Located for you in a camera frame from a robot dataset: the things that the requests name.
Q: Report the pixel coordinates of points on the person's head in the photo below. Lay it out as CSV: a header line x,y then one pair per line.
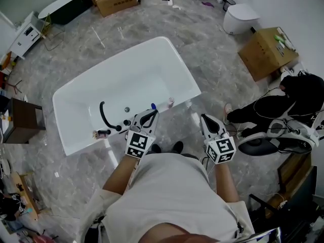
x,y
174,235

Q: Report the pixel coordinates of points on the person in white shirt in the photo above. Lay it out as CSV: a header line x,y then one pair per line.
x,y
172,191

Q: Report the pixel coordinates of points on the black hand shower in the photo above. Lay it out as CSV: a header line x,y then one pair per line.
x,y
104,131

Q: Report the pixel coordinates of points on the purple cloth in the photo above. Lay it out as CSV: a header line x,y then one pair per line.
x,y
207,4

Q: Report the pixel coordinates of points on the black faucet knob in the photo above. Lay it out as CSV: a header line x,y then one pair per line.
x,y
126,122
118,128

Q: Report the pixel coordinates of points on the person's right black shoe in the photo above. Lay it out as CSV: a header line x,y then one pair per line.
x,y
178,147

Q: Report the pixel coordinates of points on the large closed cardboard box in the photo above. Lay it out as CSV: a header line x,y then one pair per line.
x,y
263,54

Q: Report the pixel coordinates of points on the white rounded toilet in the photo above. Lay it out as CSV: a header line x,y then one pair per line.
x,y
240,19

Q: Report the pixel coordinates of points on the brown wooden cabinet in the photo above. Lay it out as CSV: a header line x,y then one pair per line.
x,y
25,120

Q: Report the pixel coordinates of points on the person's black shoe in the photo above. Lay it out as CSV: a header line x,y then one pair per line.
x,y
156,148
178,147

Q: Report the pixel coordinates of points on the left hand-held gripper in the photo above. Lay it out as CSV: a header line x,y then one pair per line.
x,y
139,144

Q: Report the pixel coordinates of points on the white bathtub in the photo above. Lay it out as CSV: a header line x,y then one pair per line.
x,y
131,80

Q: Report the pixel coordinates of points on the black curved faucet spout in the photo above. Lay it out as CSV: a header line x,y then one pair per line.
x,y
100,110

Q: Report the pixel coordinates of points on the blue bottle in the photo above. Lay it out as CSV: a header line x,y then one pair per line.
x,y
154,106

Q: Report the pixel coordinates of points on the pink white bottle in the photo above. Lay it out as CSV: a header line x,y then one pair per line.
x,y
171,103

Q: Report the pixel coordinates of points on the wooden bench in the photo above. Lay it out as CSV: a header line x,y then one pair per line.
x,y
293,171

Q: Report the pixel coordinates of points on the white power strip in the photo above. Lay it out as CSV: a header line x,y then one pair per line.
x,y
170,2

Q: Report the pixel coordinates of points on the person's right forearm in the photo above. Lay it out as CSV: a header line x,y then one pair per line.
x,y
226,183

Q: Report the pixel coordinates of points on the green bottle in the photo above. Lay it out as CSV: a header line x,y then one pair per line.
x,y
279,37

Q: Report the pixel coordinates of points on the orange white sneaker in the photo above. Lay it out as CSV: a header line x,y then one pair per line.
x,y
227,113

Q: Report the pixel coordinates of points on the small gold pink container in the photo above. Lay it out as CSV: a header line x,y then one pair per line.
x,y
97,136

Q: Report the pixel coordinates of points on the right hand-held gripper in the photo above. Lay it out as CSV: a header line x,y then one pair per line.
x,y
220,149

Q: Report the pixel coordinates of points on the small trash bin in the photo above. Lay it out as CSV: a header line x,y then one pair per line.
x,y
229,4

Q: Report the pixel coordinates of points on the dark green storage bin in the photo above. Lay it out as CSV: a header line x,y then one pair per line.
x,y
68,6

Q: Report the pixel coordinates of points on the open cardboard box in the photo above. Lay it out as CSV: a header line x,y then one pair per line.
x,y
119,1

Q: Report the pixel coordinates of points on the white cabinet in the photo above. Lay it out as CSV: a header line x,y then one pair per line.
x,y
25,37

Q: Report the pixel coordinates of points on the person's left black shoe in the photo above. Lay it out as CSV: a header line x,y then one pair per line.
x,y
156,148

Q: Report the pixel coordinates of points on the wooden table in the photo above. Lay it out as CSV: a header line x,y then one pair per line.
x,y
25,186

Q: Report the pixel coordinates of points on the black metal rack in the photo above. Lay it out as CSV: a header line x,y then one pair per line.
x,y
301,199

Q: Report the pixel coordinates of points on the person's left forearm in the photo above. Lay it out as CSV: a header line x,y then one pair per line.
x,y
119,176

